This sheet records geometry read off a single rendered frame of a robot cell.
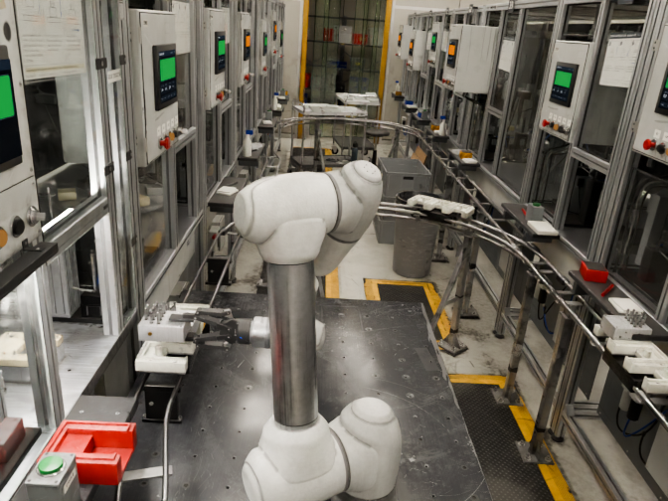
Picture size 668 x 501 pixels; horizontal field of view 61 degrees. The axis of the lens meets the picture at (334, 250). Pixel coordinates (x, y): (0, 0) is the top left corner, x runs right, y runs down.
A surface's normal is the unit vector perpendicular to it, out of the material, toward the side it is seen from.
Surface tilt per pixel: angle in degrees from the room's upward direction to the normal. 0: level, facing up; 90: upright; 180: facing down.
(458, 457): 0
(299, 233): 86
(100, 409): 0
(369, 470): 88
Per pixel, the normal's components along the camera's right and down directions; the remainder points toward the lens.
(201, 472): 0.07, -0.93
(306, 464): 0.40, 0.14
